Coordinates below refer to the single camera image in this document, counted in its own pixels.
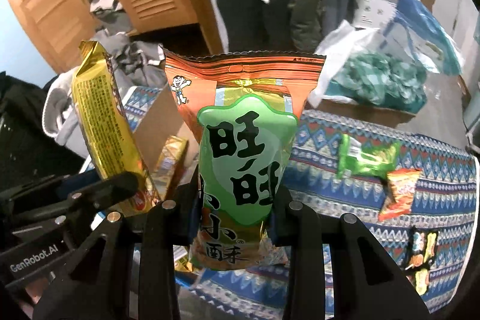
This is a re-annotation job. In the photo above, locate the blue plastic bag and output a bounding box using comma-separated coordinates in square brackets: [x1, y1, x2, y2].
[385, 0, 466, 76]

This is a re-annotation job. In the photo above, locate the small orange striped snack packet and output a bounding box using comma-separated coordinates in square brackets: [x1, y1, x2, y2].
[378, 169, 421, 222]

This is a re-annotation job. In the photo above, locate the white plastic bag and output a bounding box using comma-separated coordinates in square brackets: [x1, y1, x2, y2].
[307, 20, 389, 108]

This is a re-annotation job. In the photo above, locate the orange snack packet green label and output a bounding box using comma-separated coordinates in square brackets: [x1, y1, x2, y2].
[162, 47, 327, 273]

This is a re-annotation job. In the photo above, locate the blue patterned tablecloth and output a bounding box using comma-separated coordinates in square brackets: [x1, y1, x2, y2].
[80, 85, 480, 311]

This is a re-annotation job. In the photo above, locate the small colourful snack packet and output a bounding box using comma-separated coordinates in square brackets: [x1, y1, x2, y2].
[406, 229, 439, 295]

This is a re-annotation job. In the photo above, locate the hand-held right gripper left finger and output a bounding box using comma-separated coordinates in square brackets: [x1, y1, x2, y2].
[32, 174, 200, 320]

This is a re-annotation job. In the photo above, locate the white printed carton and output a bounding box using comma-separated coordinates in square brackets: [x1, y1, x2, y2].
[353, 0, 403, 29]

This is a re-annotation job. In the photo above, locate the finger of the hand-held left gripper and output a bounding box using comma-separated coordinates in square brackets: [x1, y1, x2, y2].
[0, 170, 101, 216]
[56, 172, 140, 227]

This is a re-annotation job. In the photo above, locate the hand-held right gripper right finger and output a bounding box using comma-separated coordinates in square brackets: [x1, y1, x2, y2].
[269, 186, 432, 320]

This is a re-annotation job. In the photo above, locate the gold snack packet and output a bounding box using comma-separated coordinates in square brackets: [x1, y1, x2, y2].
[71, 40, 160, 217]
[152, 136, 189, 201]

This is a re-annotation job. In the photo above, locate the teal cloth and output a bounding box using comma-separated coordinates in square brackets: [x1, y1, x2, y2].
[325, 51, 429, 115]

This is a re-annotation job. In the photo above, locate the cardboard box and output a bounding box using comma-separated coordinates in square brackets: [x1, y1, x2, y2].
[129, 83, 205, 195]

